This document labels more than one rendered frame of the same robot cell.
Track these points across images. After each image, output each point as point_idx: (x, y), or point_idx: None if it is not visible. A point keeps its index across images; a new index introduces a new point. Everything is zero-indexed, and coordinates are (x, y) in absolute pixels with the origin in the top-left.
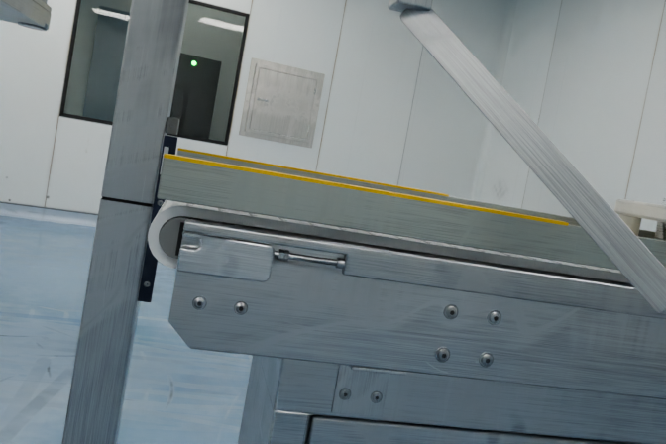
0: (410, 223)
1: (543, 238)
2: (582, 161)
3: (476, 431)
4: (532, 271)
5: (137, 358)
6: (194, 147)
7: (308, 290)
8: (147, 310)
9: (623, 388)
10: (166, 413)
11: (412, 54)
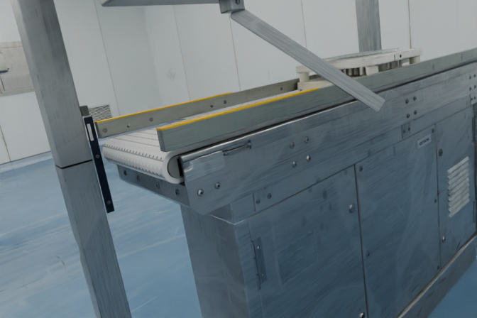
0: (268, 113)
1: (313, 98)
2: (208, 45)
3: (304, 189)
4: (311, 113)
5: (24, 255)
6: None
7: (240, 163)
8: (6, 227)
9: (351, 145)
10: (69, 272)
11: (91, 11)
